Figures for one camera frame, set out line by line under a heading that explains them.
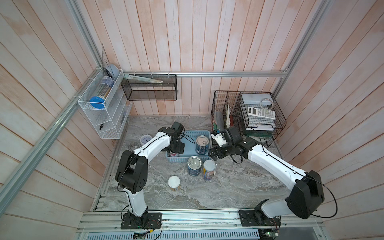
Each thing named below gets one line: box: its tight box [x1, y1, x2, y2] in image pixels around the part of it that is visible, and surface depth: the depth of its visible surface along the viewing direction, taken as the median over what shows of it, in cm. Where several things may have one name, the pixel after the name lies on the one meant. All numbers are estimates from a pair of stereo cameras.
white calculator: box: [247, 106, 276, 120], surface depth 94 cm
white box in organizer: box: [241, 93, 273, 105], surface depth 100 cm
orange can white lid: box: [168, 175, 181, 192], surface depth 81 cm
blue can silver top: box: [195, 135, 209, 155], surface depth 94 cm
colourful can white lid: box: [202, 159, 216, 180], surface depth 81 cm
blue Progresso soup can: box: [187, 155, 202, 177], surface depth 85 cm
